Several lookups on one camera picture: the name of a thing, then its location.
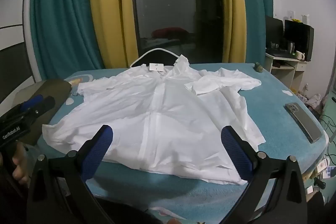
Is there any yellow curtain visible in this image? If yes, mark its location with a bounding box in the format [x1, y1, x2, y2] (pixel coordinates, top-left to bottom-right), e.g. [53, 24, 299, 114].
[88, 0, 140, 70]
[216, 0, 248, 64]

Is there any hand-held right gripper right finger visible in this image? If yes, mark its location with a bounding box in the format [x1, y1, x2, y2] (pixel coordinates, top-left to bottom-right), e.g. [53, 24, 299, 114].
[220, 125, 309, 224]

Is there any smartphone in clear case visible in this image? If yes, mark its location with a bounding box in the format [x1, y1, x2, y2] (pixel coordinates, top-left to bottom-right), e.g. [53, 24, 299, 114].
[285, 102, 324, 144]

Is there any person's left hand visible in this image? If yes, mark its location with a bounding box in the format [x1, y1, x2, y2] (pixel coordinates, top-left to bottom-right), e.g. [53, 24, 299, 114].
[0, 140, 31, 188]

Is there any olive green cloth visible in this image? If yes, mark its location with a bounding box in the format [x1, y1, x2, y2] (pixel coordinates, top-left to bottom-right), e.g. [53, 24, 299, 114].
[13, 79, 73, 146]

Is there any red cushion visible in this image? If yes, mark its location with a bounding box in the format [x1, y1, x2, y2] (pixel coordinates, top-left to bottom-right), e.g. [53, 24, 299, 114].
[151, 27, 190, 40]

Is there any white cable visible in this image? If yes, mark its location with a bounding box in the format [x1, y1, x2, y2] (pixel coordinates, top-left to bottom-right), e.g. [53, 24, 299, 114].
[130, 48, 181, 68]

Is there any teal curtain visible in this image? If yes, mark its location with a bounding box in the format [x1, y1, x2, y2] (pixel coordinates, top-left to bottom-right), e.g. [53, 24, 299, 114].
[29, 0, 104, 82]
[234, 0, 274, 63]

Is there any teal printed bed sheet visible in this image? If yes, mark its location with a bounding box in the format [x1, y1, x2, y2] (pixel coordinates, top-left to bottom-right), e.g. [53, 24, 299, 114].
[37, 61, 330, 224]

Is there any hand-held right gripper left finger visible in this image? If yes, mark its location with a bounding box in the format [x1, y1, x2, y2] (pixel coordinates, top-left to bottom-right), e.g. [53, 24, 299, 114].
[26, 124, 124, 224]

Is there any black computer monitor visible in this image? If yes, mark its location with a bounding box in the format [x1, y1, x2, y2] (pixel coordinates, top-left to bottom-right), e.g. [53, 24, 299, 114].
[265, 15, 284, 50]
[284, 20, 315, 62]

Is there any white desk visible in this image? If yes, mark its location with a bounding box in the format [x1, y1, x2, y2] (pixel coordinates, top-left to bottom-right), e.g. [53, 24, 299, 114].
[264, 52, 308, 91]

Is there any white shirt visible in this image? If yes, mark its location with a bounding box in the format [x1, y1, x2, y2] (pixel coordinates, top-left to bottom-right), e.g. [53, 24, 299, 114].
[42, 55, 266, 186]

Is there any grey and white wardrobe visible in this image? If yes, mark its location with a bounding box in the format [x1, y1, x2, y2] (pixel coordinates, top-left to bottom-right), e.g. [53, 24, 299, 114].
[0, 0, 38, 107]

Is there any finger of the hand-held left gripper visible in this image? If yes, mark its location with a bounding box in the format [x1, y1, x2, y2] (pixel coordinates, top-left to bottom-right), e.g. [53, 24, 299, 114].
[19, 94, 44, 112]
[25, 96, 56, 122]

